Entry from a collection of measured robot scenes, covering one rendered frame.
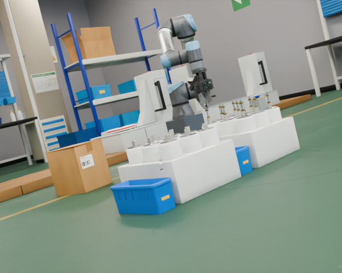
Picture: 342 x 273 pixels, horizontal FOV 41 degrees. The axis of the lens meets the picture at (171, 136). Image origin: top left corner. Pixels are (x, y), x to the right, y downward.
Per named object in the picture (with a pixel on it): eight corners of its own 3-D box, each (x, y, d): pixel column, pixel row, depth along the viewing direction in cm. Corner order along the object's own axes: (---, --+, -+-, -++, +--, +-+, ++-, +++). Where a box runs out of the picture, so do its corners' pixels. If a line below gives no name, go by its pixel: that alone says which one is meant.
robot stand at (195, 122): (176, 166, 305) (165, 122, 303) (194, 158, 317) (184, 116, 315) (194, 163, 292) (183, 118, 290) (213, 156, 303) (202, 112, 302)
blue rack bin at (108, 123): (87, 135, 772) (84, 123, 771) (105, 130, 798) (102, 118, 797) (104, 131, 736) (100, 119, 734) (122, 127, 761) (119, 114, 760)
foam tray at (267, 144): (201, 173, 249) (193, 141, 248) (243, 155, 276) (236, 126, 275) (259, 168, 221) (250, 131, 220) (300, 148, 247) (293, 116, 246)
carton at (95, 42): (66, 67, 769) (59, 37, 766) (99, 63, 819) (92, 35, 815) (84, 59, 730) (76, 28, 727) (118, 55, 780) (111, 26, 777)
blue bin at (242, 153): (196, 179, 235) (190, 156, 234) (210, 173, 242) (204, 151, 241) (242, 175, 213) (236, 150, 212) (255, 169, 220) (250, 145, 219)
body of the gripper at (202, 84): (202, 92, 239) (197, 69, 238) (194, 94, 247) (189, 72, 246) (214, 89, 242) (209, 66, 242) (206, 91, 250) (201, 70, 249)
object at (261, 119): (275, 143, 243) (267, 109, 242) (274, 145, 233) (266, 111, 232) (257, 147, 245) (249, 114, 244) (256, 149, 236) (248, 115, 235)
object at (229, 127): (243, 150, 244) (235, 117, 243) (244, 153, 235) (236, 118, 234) (225, 154, 245) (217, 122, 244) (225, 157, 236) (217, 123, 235)
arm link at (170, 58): (151, 19, 286) (159, 57, 248) (168, 15, 286) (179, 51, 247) (155, 36, 293) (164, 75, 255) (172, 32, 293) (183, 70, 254)
